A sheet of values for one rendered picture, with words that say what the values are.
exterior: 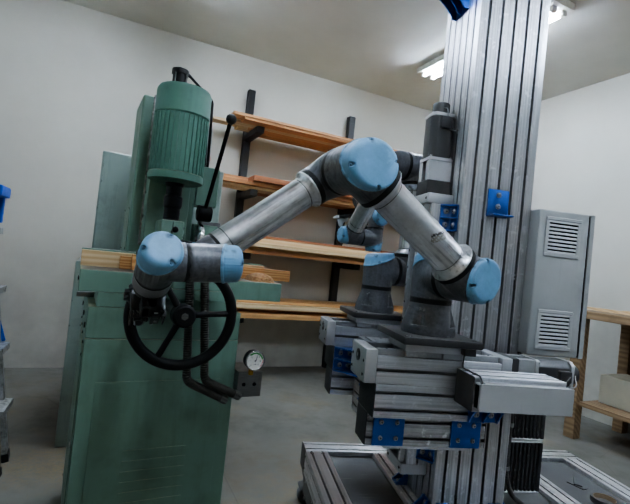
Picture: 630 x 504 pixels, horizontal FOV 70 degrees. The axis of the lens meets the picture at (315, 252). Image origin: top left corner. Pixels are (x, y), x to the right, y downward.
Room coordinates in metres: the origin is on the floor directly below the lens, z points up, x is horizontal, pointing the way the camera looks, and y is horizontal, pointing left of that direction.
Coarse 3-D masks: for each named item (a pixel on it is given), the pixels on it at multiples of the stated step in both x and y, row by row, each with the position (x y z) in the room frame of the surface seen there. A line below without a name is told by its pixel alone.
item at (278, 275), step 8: (120, 256) 1.42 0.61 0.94; (120, 264) 1.42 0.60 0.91; (128, 264) 1.43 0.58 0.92; (248, 272) 1.61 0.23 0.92; (256, 272) 1.63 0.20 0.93; (264, 272) 1.64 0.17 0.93; (272, 272) 1.66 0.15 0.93; (280, 272) 1.67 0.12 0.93; (288, 272) 1.68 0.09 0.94; (280, 280) 1.67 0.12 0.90; (288, 280) 1.69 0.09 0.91
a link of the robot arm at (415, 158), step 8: (408, 152) 1.77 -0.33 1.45; (416, 160) 1.76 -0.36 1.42; (416, 168) 1.76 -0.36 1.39; (408, 176) 1.78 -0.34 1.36; (416, 176) 1.78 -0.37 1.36; (408, 184) 1.79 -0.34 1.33; (416, 184) 1.78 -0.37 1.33; (400, 240) 1.82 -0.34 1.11; (400, 248) 1.82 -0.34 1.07; (408, 248) 1.79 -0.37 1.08; (400, 256) 1.79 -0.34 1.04; (400, 280) 1.76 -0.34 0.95
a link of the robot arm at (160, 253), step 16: (144, 240) 0.79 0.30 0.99; (160, 240) 0.79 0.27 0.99; (176, 240) 0.81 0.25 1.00; (144, 256) 0.78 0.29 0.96; (160, 256) 0.78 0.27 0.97; (176, 256) 0.79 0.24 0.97; (144, 272) 0.80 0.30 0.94; (160, 272) 0.79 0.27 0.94; (176, 272) 0.82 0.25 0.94; (144, 288) 0.86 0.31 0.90; (160, 288) 0.86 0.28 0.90
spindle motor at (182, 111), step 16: (160, 96) 1.42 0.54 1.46; (176, 96) 1.40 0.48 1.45; (192, 96) 1.42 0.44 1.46; (208, 96) 1.47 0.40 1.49; (160, 112) 1.42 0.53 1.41; (176, 112) 1.41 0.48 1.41; (192, 112) 1.42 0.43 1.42; (208, 112) 1.48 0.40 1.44; (160, 128) 1.42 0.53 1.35; (176, 128) 1.41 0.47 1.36; (192, 128) 1.43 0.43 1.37; (208, 128) 1.51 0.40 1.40; (160, 144) 1.41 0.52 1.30; (176, 144) 1.40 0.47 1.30; (192, 144) 1.43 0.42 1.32; (160, 160) 1.41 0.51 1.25; (176, 160) 1.41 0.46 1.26; (192, 160) 1.44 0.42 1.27; (160, 176) 1.41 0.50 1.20; (176, 176) 1.41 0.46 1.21; (192, 176) 1.44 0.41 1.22
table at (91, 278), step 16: (80, 272) 1.23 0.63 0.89; (96, 272) 1.25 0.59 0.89; (112, 272) 1.26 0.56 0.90; (128, 272) 1.29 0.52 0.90; (80, 288) 1.23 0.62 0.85; (96, 288) 1.25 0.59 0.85; (112, 288) 1.27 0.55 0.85; (128, 288) 1.29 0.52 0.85; (240, 288) 1.44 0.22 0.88; (256, 288) 1.46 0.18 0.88; (272, 288) 1.49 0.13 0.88
